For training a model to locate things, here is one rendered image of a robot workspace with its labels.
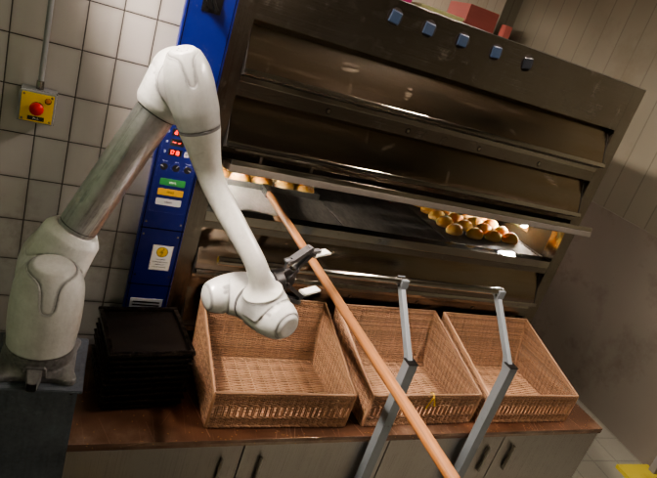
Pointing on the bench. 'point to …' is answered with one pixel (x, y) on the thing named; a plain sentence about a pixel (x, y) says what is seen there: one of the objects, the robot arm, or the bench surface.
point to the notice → (160, 257)
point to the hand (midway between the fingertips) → (320, 271)
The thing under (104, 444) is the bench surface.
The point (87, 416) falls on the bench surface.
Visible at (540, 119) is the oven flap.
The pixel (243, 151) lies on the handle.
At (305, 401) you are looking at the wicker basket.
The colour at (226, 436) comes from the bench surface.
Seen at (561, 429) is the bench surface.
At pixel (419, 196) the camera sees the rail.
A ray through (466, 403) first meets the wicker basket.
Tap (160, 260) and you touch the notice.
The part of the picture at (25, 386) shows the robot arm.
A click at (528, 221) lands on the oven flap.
